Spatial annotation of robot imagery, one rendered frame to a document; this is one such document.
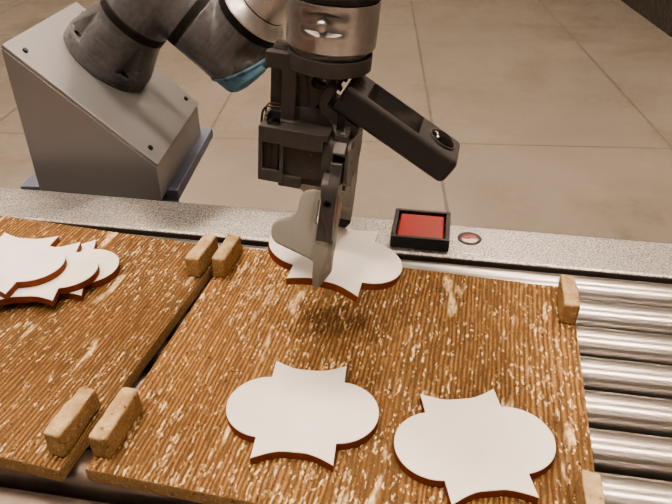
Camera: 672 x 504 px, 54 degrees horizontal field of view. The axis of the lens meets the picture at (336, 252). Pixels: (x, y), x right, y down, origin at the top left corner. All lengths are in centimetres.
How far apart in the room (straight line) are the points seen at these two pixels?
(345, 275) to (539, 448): 23
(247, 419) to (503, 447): 22
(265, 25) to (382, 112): 55
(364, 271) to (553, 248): 34
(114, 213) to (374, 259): 46
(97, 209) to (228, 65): 31
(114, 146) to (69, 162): 8
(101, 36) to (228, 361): 65
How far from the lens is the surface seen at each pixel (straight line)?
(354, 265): 64
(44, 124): 111
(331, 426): 58
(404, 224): 89
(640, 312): 82
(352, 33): 53
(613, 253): 92
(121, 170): 110
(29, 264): 82
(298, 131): 57
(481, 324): 72
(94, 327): 74
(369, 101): 55
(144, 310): 75
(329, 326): 70
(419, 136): 56
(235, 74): 110
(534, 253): 89
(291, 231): 60
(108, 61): 115
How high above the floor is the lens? 138
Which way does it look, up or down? 33 degrees down
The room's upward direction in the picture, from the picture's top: straight up
